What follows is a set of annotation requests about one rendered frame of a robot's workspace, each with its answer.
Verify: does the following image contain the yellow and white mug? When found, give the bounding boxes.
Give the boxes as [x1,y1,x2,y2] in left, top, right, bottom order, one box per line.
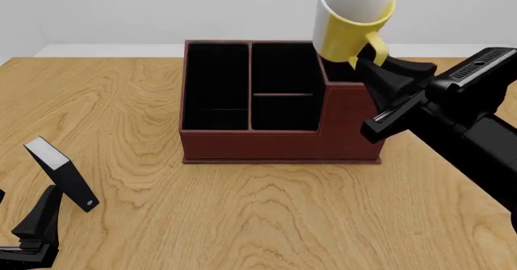
[313,0,397,70]

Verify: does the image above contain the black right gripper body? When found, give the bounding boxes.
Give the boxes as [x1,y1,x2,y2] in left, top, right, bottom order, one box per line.
[359,88,431,146]

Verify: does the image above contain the red-brown desk caddy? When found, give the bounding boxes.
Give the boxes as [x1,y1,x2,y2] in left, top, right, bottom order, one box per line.
[179,39,383,166]

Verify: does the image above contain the right gripper flat plate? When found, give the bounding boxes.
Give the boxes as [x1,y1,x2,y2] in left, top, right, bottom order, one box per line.
[429,47,517,93]

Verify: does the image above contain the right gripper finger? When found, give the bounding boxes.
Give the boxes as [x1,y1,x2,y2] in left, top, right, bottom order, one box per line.
[383,55,439,86]
[355,56,419,114]

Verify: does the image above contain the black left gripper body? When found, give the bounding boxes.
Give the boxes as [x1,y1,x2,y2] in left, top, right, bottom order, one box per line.
[0,236,61,270]

